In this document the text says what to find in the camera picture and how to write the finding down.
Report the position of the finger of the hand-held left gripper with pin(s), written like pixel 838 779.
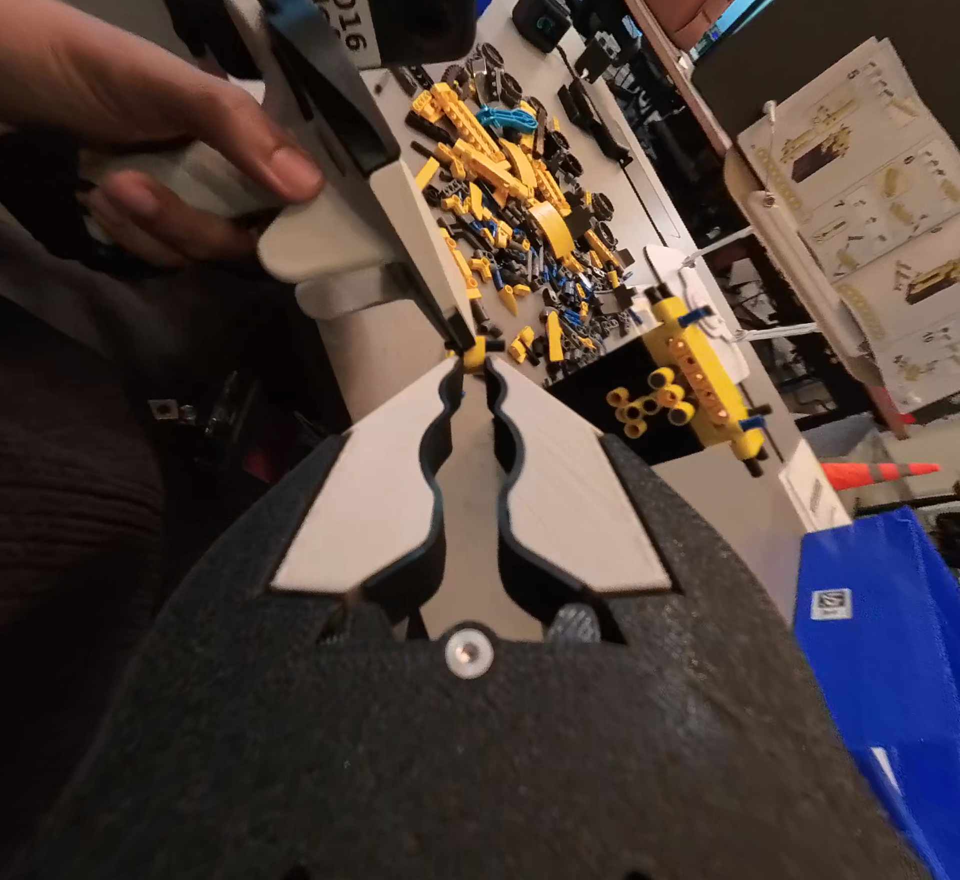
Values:
pixel 409 234

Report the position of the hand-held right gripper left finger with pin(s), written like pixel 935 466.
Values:
pixel 360 512

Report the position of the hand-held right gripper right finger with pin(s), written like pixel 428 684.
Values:
pixel 592 512

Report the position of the black rectangular block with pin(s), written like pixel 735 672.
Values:
pixel 600 392

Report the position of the small yellow connector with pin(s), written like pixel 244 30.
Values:
pixel 474 353

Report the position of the yellow toy brick assembly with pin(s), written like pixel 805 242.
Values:
pixel 697 370

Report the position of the person's left hand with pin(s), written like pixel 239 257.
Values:
pixel 112 84

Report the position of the pile of mixed toy bricks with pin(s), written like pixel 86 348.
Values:
pixel 510 204

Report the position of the black flat adapter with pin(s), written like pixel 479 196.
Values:
pixel 592 118

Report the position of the white paper document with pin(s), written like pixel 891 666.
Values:
pixel 810 493

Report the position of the small metal buckle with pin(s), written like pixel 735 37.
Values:
pixel 161 409

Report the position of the black device with display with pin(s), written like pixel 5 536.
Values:
pixel 544 13

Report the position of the black stand device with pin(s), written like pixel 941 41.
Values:
pixel 600 54

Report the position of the person's dark sweater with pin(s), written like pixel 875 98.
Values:
pixel 75 482

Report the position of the orange traffic cone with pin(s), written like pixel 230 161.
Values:
pixel 877 473

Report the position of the long wooden desk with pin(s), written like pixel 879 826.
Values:
pixel 701 107

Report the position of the white printed booklet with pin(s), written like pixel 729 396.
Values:
pixel 862 204

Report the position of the large black screen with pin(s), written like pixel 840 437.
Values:
pixel 825 9

